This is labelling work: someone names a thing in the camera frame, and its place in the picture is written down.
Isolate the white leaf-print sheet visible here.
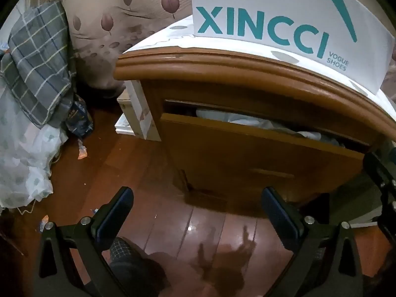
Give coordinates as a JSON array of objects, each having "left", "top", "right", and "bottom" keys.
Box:
[{"left": 0, "top": 83, "right": 67, "bottom": 208}]

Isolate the grey plaid blanket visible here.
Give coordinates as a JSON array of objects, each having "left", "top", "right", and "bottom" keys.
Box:
[{"left": 1, "top": 1, "right": 74, "bottom": 128}]

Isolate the white XINCCI shoe box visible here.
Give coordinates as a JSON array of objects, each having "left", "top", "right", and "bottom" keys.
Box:
[{"left": 192, "top": 0, "right": 395, "bottom": 93}]

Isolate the wooden nightstand drawer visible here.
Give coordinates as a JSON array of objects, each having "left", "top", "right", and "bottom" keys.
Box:
[{"left": 160, "top": 113, "right": 364, "bottom": 202}]

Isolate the orange blue wrapper on floor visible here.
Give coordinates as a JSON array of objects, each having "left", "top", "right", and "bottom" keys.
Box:
[{"left": 39, "top": 215, "right": 49, "bottom": 233}]

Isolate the plaid slipper foot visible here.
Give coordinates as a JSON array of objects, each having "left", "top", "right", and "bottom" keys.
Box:
[{"left": 109, "top": 237, "right": 143, "bottom": 284}]

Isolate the brown wooden nightstand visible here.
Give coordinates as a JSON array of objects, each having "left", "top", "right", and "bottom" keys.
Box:
[{"left": 114, "top": 47, "right": 395, "bottom": 202}]

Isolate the brown cardboard box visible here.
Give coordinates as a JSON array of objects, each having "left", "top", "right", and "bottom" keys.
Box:
[{"left": 117, "top": 89, "right": 132, "bottom": 121}]

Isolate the leaf-pattern curtain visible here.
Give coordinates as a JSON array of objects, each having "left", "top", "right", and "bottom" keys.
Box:
[{"left": 30, "top": 0, "right": 194, "bottom": 89}]

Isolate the dark blue snack bag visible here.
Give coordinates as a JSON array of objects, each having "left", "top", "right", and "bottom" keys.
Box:
[{"left": 64, "top": 94, "right": 94, "bottom": 139}]

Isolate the white flat box on floor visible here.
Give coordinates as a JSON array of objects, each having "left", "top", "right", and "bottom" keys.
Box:
[{"left": 114, "top": 113, "right": 135, "bottom": 136}]

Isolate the white underwear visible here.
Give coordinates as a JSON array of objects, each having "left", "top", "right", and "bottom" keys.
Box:
[{"left": 196, "top": 109, "right": 325, "bottom": 142}]

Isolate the white patterned table cover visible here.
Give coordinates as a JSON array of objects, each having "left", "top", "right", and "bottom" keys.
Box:
[{"left": 127, "top": 15, "right": 395, "bottom": 119}]

